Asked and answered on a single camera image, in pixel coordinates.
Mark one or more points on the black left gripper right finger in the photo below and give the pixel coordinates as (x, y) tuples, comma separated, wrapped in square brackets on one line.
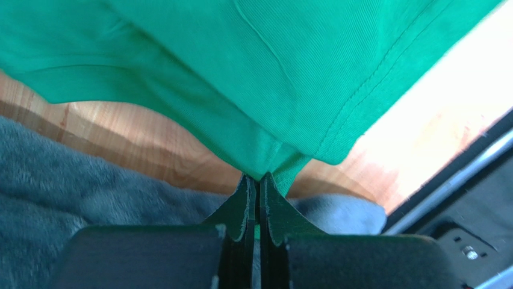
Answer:
[(278, 221)]

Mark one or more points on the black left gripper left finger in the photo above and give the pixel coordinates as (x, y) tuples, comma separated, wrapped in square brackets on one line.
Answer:
[(237, 215)]

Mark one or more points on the green t-shirt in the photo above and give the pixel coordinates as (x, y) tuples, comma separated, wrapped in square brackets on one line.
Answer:
[(265, 85)]

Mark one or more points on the grey plush pillow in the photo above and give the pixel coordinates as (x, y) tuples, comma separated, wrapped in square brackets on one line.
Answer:
[(50, 191)]

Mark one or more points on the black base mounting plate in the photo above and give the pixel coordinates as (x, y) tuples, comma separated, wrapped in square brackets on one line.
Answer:
[(467, 208)]

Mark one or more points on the aluminium frame rail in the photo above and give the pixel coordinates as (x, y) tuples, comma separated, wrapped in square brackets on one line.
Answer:
[(427, 266)]

